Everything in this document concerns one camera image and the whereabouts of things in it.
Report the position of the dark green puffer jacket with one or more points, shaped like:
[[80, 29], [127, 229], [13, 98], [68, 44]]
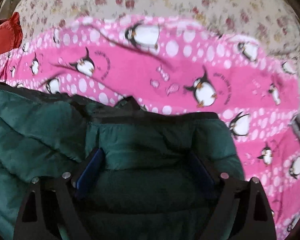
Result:
[[148, 188]]

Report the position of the pink penguin blanket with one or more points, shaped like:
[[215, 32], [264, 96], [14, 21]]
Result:
[[174, 66]]

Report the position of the red heart ruffled pillow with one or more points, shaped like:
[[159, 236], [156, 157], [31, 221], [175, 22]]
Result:
[[11, 34]]

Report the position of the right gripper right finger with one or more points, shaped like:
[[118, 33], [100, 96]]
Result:
[[242, 210]]

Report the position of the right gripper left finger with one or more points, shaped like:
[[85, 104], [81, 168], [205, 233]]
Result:
[[56, 208]]

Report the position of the floral quilt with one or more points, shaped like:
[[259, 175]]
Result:
[[273, 22]]

